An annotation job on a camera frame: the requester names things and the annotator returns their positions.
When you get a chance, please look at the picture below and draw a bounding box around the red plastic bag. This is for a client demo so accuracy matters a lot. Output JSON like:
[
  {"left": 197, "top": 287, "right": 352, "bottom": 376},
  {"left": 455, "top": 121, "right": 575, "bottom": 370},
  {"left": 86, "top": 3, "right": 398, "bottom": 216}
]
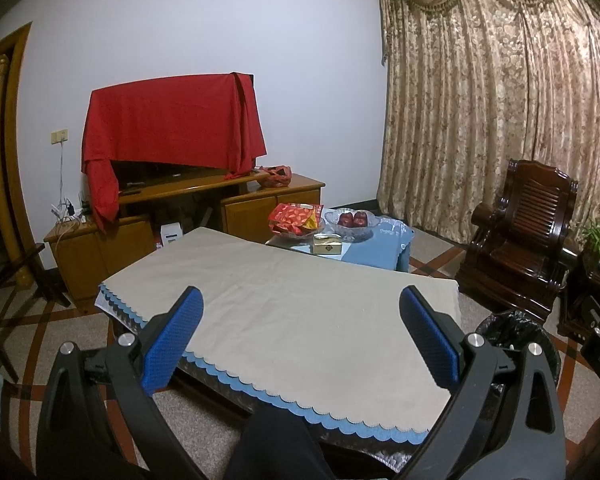
[{"left": 257, "top": 165, "right": 293, "bottom": 189}]

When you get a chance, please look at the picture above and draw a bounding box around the red patterned snack bag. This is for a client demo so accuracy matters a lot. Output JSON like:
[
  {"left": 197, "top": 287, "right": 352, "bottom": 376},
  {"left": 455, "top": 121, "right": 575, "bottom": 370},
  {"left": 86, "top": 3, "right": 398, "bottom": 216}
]
[{"left": 269, "top": 202, "right": 315, "bottom": 237}]

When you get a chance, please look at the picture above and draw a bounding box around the dark wooden side table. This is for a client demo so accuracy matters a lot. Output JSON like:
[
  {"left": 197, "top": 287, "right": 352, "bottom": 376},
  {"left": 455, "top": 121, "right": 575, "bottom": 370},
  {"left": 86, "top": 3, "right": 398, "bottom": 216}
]
[{"left": 557, "top": 250, "right": 600, "bottom": 341}]

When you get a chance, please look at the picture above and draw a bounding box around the red cloth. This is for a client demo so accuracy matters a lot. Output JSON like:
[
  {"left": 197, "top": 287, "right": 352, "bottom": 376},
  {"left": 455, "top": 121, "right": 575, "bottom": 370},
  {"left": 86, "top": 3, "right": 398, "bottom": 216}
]
[{"left": 81, "top": 72, "right": 268, "bottom": 231}]

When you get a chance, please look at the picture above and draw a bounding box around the power strip with plugs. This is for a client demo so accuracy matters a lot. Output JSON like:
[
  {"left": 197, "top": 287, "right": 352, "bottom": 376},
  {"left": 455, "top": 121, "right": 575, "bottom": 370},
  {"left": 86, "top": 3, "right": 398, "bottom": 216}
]
[{"left": 52, "top": 195, "right": 90, "bottom": 227}]

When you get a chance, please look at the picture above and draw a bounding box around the dark wooden armchair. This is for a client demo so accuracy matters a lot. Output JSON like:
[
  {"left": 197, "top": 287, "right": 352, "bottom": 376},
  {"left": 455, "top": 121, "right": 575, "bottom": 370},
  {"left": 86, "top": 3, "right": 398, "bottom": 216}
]
[{"left": 455, "top": 159, "right": 580, "bottom": 322}]

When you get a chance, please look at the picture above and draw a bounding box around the bin with black bag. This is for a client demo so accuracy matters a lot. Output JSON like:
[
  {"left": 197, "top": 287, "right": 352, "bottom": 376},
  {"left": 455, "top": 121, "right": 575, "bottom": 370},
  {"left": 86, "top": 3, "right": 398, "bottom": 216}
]
[{"left": 472, "top": 310, "right": 563, "bottom": 386}]

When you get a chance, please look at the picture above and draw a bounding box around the person's dark trouser leg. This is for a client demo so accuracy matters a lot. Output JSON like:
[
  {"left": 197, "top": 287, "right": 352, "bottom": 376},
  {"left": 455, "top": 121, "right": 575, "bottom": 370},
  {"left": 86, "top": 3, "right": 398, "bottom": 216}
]
[{"left": 224, "top": 402, "right": 333, "bottom": 480}]

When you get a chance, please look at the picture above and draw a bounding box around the glass fruit bowl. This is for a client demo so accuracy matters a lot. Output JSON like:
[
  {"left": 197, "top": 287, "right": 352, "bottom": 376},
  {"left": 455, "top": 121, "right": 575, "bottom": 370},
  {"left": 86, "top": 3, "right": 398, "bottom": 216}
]
[{"left": 324, "top": 208, "right": 381, "bottom": 242}]

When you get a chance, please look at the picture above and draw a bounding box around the cream tissue box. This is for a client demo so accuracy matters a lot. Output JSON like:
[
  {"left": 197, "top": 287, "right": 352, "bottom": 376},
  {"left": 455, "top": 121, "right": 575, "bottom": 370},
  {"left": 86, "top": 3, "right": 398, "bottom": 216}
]
[{"left": 312, "top": 234, "right": 345, "bottom": 257}]

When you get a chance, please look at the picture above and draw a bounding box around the beige patterned curtain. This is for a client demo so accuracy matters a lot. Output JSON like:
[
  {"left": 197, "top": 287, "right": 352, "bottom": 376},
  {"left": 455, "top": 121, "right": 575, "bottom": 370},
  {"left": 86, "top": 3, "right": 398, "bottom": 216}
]
[{"left": 376, "top": 0, "right": 600, "bottom": 233}]

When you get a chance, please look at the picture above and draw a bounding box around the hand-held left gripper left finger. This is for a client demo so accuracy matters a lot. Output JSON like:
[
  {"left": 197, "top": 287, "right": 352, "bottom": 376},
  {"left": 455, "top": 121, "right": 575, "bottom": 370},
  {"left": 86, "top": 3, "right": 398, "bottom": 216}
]
[{"left": 36, "top": 285, "right": 204, "bottom": 480}]

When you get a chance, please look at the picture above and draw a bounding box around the dark wooden folding stand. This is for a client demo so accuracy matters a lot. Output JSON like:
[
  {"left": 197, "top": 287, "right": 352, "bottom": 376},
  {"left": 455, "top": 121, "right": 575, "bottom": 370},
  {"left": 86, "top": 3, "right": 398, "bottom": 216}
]
[{"left": 0, "top": 242, "right": 73, "bottom": 383}]

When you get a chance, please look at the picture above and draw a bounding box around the white wall cable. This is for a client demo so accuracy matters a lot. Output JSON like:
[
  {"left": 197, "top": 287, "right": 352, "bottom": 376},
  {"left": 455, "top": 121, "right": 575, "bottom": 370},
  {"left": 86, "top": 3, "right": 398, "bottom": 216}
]
[{"left": 56, "top": 141, "right": 66, "bottom": 206}]

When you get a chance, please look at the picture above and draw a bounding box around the wooden television cabinet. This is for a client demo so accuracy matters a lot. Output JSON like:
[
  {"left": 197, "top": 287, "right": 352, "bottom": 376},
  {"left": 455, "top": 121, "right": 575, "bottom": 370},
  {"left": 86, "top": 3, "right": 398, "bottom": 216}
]
[{"left": 44, "top": 172, "right": 327, "bottom": 308}]

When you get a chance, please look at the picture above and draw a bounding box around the small white box device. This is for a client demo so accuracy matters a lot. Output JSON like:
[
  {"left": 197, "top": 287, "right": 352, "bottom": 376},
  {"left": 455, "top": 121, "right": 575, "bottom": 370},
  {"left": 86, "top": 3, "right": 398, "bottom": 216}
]
[{"left": 161, "top": 222, "right": 185, "bottom": 248}]

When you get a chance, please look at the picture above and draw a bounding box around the grey quilted table cover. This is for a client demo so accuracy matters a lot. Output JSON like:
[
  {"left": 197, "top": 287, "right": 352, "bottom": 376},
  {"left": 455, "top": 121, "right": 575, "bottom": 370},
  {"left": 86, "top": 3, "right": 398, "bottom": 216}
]
[{"left": 107, "top": 310, "right": 431, "bottom": 478}]

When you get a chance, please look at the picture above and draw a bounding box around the beige tablecloth with blue trim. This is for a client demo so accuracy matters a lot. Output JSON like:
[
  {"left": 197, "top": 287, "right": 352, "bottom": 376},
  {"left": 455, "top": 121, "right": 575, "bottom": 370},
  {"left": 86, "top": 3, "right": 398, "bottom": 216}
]
[{"left": 97, "top": 226, "right": 463, "bottom": 446}]

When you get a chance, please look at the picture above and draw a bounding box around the black television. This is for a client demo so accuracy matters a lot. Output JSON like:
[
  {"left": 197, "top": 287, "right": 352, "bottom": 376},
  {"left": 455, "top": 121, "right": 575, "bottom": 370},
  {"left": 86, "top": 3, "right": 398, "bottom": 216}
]
[{"left": 111, "top": 159, "right": 233, "bottom": 193}]

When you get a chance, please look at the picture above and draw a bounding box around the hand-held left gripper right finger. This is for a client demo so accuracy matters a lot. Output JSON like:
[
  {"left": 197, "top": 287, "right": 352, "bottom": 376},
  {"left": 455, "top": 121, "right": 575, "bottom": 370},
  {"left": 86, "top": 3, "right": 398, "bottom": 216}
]
[{"left": 399, "top": 285, "right": 567, "bottom": 480}]

